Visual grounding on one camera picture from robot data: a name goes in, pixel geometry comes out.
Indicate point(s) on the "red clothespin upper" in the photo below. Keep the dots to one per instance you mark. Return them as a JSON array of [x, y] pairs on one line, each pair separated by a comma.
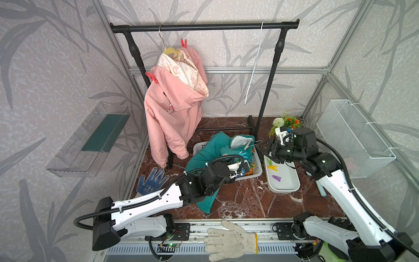
[[184, 43]]

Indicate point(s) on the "white wire mesh basket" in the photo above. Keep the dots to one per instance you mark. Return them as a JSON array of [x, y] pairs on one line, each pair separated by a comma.
[[344, 128]]

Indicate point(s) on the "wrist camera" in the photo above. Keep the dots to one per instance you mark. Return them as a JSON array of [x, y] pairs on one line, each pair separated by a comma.
[[283, 135], [235, 168]]

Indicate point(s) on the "yellow clothespin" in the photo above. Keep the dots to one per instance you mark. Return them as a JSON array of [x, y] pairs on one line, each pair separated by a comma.
[[272, 167]]

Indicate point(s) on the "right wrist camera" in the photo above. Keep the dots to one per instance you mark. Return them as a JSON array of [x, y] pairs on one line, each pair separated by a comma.
[[283, 135]]

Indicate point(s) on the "white perforated laundry basket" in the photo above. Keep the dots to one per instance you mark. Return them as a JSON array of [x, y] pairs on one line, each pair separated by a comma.
[[255, 161]]

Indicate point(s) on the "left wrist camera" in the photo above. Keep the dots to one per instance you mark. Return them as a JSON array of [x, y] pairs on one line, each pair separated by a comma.
[[235, 168]]

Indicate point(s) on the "rainbow striped jacket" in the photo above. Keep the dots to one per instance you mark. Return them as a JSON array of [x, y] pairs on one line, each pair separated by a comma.
[[251, 171]]

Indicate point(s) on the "pink jacket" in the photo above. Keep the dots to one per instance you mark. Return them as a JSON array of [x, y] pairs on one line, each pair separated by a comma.
[[173, 107]]

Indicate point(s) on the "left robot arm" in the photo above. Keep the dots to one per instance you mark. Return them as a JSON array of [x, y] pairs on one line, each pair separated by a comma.
[[143, 216]]

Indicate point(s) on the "white knitted work glove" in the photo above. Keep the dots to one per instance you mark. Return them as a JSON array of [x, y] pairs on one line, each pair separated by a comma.
[[230, 242]]

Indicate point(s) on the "light blue small scoop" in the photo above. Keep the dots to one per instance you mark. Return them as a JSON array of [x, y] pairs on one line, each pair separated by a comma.
[[321, 189]]

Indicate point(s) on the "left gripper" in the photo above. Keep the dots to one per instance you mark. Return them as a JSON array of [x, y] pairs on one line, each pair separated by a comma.
[[228, 180]]

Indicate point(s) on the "blue dotted work glove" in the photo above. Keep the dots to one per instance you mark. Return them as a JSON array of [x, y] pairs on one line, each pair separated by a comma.
[[151, 183]]

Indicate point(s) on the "potted artificial flower plant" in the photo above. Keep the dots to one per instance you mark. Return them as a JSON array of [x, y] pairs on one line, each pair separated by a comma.
[[287, 121]]

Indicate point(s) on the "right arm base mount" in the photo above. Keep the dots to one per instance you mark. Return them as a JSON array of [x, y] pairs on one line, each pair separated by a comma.
[[288, 231]]

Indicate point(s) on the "red clothespin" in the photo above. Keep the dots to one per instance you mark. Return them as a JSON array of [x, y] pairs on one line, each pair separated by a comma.
[[184, 43], [152, 77]]

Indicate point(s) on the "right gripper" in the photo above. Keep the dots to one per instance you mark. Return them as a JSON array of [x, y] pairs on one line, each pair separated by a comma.
[[270, 143]]

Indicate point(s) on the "purple clothespin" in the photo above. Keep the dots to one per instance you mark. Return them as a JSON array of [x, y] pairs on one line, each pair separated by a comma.
[[276, 178]]

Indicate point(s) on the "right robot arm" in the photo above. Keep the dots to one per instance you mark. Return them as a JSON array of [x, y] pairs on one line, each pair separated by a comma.
[[373, 239]]

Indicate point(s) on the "white hanger of rainbow jacket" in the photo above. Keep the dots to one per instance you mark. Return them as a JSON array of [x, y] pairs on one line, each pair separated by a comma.
[[255, 64]]

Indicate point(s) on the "black clothes rack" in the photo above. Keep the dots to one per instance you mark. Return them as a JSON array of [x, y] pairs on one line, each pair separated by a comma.
[[284, 27]]

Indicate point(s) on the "red clothespin lower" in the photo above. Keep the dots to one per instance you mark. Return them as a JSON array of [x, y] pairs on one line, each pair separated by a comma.
[[152, 77]]

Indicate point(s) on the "black rubber glove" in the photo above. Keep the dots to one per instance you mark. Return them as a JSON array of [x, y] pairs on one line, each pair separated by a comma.
[[345, 224]]

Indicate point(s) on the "teal green jacket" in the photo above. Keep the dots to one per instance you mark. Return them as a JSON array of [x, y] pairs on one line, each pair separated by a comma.
[[221, 145]]

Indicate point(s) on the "white plastic tray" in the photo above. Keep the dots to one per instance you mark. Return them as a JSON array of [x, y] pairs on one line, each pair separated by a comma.
[[290, 181]]

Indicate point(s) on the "clear acrylic wall shelf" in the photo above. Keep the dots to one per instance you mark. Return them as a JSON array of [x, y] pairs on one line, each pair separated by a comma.
[[87, 149]]

